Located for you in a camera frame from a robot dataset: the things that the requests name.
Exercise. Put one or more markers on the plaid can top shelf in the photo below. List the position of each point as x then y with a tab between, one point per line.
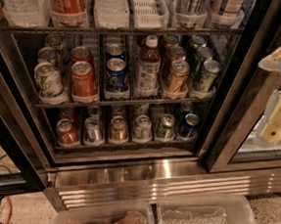
191	7

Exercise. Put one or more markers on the blue pepsi can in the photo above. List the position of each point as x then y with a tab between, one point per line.
115	51
116	74

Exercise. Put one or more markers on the clear bin with bubble wrap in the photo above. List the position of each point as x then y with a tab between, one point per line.
205	209

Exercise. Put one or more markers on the front white green can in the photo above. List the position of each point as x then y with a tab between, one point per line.
48	80

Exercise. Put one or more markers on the rear green can middle shelf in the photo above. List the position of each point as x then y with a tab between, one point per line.
194	42

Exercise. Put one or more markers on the gold can bottom shelf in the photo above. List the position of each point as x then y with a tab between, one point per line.
118	128

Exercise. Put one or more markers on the orange can shelf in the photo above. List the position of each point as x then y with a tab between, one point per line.
174	53
167	42
177	74

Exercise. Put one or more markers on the white green can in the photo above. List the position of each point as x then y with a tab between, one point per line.
48	80
47	54
58	42

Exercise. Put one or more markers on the clear bin with pink contents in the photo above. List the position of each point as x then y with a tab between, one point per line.
113	213

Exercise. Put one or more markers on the rear blue pepsi can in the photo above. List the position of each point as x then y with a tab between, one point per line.
115	51

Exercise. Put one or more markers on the red soda can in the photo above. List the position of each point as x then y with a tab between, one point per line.
83	78
81	54

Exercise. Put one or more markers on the front green can middle shelf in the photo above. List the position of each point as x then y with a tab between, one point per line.
206	76

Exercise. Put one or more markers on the blue can bottom shelf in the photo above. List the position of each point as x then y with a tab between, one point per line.
188	125

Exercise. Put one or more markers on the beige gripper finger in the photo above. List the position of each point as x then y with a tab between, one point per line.
271	128
272	61

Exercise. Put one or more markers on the brown iced tea bottle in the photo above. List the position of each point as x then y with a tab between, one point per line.
148	64

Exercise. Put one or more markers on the steel fridge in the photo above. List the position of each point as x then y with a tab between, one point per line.
220	156

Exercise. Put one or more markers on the white can bottom shelf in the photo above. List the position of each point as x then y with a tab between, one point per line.
142	128

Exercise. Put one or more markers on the white empty shelf tray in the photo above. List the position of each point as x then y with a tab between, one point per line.
149	13

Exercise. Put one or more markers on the front blue pepsi can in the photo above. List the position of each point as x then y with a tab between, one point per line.
116	74

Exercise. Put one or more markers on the rear red soda can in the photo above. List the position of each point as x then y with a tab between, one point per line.
81	54

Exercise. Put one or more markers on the rear white green can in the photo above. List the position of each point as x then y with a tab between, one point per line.
58	42

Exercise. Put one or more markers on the green can bottom shelf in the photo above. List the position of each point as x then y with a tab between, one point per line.
165	129

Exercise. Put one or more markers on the front red soda can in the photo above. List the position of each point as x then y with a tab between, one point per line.
83	78

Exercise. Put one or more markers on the red can bottom shelf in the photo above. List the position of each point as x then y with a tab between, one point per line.
67	132

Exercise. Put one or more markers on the red cola bottle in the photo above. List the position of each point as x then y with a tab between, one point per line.
68	12

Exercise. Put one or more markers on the green can shelf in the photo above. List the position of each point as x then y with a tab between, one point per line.
194	42
206	76
165	129
202	54

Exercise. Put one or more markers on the silver can bottom shelf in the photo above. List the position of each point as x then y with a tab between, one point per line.
93	132

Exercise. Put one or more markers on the labelled bottle top right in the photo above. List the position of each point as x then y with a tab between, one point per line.
227	8

